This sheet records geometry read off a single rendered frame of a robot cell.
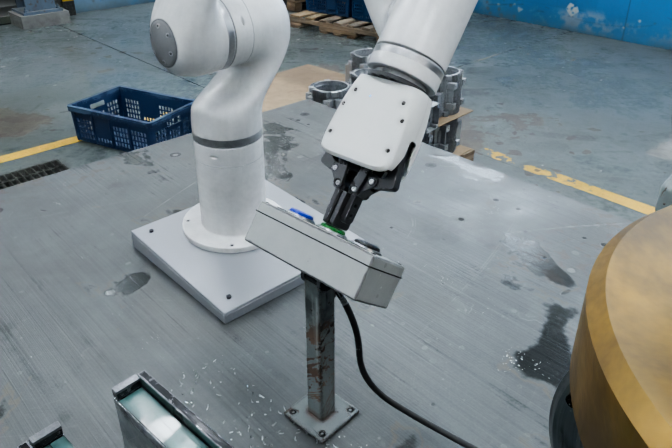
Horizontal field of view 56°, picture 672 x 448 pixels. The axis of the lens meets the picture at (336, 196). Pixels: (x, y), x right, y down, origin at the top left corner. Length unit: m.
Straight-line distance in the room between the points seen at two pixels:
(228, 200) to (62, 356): 0.35
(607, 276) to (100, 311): 0.96
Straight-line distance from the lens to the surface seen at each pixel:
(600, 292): 0.18
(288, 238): 0.69
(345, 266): 0.64
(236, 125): 1.04
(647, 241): 0.20
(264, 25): 1.02
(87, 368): 0.98
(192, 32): 0.95
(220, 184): 1.09
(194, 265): 1.10
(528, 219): 1.31
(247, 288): 1.03
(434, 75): 0.70
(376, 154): 0.67
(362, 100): 0.70
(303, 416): 0.85
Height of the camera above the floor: 1.43
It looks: 28 degrees down
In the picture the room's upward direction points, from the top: straight up
